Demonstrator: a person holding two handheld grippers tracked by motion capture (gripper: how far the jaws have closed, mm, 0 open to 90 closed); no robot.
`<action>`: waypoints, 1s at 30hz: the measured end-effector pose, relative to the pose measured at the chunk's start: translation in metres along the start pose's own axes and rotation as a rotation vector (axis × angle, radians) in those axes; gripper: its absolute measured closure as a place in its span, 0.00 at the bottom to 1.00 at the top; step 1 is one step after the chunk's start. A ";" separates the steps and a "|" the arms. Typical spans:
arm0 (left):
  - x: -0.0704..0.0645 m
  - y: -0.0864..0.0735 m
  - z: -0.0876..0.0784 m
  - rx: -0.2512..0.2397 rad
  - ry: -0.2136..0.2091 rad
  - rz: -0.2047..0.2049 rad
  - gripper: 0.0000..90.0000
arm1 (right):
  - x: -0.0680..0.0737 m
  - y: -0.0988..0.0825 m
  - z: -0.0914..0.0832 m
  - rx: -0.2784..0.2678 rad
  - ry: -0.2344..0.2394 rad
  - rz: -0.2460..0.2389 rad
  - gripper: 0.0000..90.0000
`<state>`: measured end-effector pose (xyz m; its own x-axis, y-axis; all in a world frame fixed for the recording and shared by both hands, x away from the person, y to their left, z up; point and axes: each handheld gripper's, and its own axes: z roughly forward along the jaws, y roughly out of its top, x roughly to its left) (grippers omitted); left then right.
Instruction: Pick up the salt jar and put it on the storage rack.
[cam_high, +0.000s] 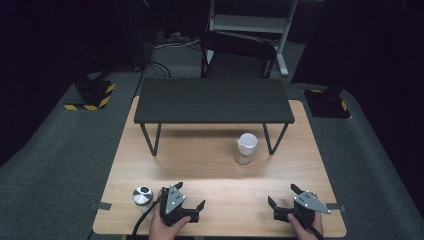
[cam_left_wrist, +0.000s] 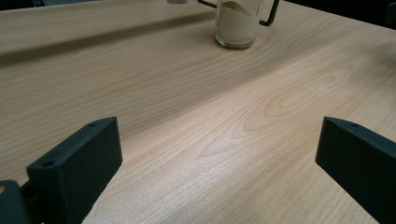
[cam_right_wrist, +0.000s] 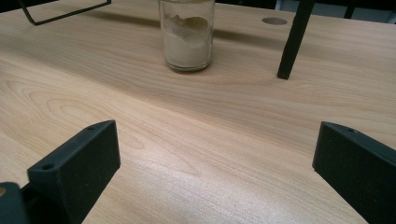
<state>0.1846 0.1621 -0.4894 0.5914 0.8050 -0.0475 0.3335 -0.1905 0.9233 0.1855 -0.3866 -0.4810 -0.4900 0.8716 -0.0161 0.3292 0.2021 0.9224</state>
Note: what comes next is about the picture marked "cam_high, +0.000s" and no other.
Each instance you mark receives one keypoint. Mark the black chair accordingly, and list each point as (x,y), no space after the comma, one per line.
(238,46)

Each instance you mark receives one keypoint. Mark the black shelf with metal legs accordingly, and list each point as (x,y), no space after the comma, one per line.
(213,100)

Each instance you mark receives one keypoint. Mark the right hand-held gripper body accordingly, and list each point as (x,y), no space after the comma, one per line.
(308,201)

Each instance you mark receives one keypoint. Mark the white metal stand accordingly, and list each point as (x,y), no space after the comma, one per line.
(246,24)

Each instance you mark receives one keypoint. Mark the person's left hand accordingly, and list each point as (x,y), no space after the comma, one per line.
(161,230)

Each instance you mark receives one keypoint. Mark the black yellow striped stand base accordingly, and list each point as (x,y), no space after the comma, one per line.
(325,104)
(92,92)

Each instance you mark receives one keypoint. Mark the grey tape strip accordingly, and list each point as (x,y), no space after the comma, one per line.
(100,206)
(336,207)

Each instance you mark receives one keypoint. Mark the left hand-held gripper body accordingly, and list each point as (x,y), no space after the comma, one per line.
(173,200)

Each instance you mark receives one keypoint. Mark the person's right hand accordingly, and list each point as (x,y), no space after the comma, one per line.
(308,233)

